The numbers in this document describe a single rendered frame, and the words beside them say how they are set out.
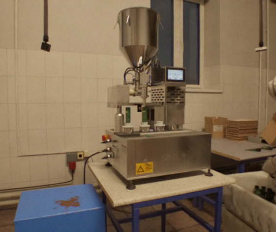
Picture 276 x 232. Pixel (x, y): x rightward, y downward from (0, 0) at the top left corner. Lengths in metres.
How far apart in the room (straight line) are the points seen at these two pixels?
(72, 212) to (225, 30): 3.46
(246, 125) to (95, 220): 2.13
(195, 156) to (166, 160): 0.21
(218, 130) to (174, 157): 1.78
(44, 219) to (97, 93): 1.81
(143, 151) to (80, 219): 0.54
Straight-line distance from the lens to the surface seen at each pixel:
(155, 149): 1.31
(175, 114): 1.61
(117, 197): 1.19
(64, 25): 2.94
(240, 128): 2.89
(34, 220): 1.43
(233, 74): 4.00
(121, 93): 1.47
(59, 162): 2.88
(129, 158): 1.26
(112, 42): 3.00
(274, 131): 2.78
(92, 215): 1.45
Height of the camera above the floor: 1.23
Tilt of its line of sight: 4 degrees down
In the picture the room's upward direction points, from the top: straight up
